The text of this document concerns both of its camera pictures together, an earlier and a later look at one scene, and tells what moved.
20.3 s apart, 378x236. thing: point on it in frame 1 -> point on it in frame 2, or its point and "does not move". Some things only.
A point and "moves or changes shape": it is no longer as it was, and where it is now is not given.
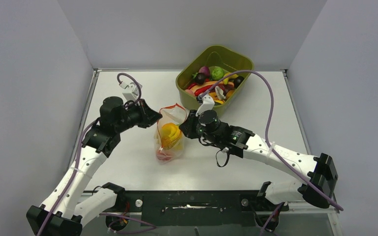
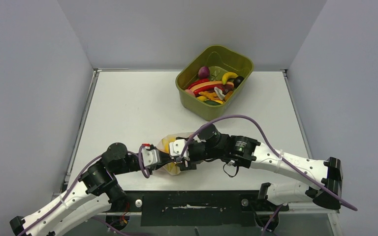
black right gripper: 188,127 -> 190,163
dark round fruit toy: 237,81 does not move
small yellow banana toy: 226,79 does not move
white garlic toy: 220,93 does not move
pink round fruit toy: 189,91 does not move
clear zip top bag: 168,139 moves or changes shape
